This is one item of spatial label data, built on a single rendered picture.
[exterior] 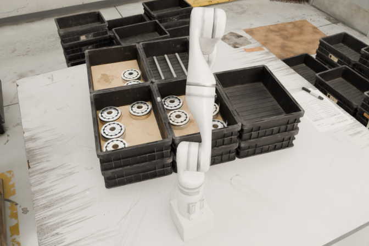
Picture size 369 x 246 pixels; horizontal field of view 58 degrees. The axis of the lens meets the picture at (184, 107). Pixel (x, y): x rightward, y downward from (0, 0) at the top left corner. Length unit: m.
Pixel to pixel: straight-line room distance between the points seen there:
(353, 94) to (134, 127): 1.74
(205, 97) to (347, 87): 1.90
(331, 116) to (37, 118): 1.56
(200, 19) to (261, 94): 0.82
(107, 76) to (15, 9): 2.91
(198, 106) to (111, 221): 0.63
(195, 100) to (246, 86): 0.82
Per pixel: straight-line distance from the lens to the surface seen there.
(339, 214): 1.53
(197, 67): 1.01
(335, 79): 2.84
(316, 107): 1.97
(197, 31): 1.03
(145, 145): 1.32
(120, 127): 1.51
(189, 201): 1.19
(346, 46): 3.32
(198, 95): 1.01
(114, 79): 1.86
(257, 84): 1.82
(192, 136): 1.35
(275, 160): 1.62
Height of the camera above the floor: 1.89
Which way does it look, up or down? 41 degrees down
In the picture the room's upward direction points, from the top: straight up
